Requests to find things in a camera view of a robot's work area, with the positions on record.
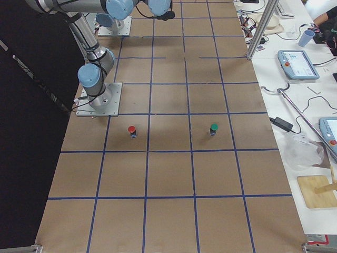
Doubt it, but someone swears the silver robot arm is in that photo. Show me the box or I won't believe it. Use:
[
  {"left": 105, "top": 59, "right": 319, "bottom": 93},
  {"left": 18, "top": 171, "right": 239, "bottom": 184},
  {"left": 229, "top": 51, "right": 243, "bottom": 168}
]
[
  {"left": 27, "top": 1, "right": 138, "bottom": 110},
  {"left": 95, "top": 0, "right": 175, "bottom": 27}
]

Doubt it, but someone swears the red push button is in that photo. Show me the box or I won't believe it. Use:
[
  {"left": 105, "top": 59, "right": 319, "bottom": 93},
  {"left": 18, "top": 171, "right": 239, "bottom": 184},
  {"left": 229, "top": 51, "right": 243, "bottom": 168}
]
[{"left": 128, "top": 125, "right": 137, "bottom": 138}]

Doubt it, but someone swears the green push button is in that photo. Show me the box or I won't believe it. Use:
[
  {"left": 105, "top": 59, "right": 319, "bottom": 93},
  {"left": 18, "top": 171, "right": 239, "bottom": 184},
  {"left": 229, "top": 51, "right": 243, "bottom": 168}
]
[{"left": 210, "top": 123, "right": 219, "bottom": 136}]

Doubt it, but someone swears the black power adapter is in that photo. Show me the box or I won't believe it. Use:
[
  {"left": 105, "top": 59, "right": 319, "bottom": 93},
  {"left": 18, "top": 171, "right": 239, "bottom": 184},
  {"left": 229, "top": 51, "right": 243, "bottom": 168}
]
[{"left": 270, "top": 117, "right": 293, "bottom": 132}]

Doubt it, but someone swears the metal walking cane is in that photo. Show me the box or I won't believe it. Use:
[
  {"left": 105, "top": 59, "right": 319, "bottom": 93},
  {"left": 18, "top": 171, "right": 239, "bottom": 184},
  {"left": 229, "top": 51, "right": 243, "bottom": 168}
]
[{"left": 261, "top": 82, "right": 336, "bottom": 161}]

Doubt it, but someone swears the clear plastic bag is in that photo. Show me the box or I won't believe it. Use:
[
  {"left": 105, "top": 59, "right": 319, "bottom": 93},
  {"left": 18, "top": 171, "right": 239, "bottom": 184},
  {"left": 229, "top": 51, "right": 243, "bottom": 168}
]
[{"left": 278, "top": 132, "right": 325, "bottom": 170}]

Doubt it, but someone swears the left teach pendant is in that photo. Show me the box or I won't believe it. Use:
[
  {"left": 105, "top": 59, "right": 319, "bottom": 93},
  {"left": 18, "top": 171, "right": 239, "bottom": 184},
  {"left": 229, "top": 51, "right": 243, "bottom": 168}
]
[{"left": 277, "top": 50, "right": 320, "bottom": 80}]

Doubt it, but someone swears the teach pendant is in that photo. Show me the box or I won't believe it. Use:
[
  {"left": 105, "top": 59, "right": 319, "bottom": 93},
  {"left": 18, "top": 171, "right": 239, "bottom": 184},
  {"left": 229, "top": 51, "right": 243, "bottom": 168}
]
[
  {"left": 319, "top": 117, "right": 336, "bottom": 157},
  {"left": 277, "top": 50, "right": 320, "bottom": 80}
]

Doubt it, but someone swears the beige tray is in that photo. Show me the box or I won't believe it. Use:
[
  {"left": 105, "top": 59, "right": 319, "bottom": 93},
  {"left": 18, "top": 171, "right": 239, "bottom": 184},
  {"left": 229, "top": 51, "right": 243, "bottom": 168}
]
[{"left": 233, "top": 1, "right": 283, "bottom": 38}]

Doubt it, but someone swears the right teach pendant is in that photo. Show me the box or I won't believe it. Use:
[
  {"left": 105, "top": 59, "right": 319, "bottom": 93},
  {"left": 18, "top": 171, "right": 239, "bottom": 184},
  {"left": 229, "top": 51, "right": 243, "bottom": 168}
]
[{"left": 319, "top": 117, "right": 336, "bottom": 157}]

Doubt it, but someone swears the wooden cutting board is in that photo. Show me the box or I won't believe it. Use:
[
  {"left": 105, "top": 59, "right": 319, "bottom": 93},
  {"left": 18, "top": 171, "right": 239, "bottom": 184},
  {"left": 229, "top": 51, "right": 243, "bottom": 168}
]
[{"left": 297, "top": 175, "right": 336, "bottom": 209}]

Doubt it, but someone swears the blue plastic cup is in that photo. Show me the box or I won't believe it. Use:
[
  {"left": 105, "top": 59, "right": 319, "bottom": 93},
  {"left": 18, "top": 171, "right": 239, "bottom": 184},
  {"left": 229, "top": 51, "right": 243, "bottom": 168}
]
[{"left": 298, "top": 30, "right": 315, "bottom": 47}]

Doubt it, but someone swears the seated person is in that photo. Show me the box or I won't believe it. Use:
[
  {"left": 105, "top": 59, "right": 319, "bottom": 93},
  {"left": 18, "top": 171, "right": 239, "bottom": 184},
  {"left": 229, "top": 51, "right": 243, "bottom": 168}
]
[{"left": 314, "top": 6, "right": 336, "bottom": 56}]

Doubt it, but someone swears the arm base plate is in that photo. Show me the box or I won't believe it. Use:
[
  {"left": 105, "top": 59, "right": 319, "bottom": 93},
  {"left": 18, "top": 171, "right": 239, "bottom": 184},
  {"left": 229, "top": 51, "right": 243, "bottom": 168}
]
[
  {"left": 76, "top": 83, "right": 123, "bottom": 116},
  {"left": 98, "top": 16, "right": 132, "bottom": 37}
]

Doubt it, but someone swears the aluminium frame post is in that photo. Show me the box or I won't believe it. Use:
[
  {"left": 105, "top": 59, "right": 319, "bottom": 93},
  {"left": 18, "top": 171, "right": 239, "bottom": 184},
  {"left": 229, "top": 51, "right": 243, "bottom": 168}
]
[{"left": 246, "top": 0, "right": 279, "bottom": 60}]

